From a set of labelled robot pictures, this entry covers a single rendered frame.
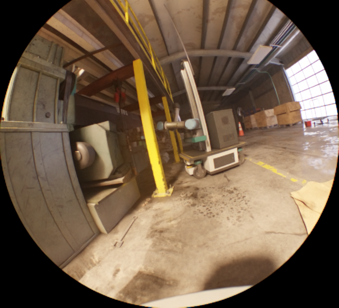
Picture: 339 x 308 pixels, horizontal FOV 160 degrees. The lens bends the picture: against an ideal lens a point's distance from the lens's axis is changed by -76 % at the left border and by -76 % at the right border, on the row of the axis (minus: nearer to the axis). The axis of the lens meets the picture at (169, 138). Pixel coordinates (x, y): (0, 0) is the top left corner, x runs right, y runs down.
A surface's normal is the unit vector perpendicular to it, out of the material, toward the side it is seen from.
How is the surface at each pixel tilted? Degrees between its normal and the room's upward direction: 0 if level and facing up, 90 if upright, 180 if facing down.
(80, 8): 180
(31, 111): 90
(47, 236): 90
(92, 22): 180
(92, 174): 90
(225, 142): 90
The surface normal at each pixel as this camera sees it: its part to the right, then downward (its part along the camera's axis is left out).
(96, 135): 0.17, -0.04
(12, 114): 0.96, -0.21
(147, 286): -0.21, -0.98
